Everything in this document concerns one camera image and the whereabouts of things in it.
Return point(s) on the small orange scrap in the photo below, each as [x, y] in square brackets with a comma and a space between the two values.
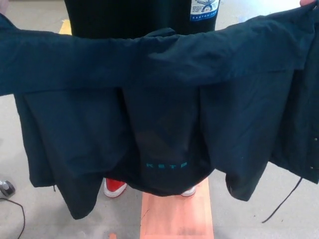
[113, 237]

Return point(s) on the orange rectangular floor mat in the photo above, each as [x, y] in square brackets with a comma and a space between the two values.
[174, 216]

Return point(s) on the person's left hand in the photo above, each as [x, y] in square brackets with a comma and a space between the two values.
[306, 2]

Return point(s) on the grey caster wheel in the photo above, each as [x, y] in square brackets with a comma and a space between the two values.
[7, 187]

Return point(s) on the dark navy coat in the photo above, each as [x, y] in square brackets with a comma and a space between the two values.
[159, 74]

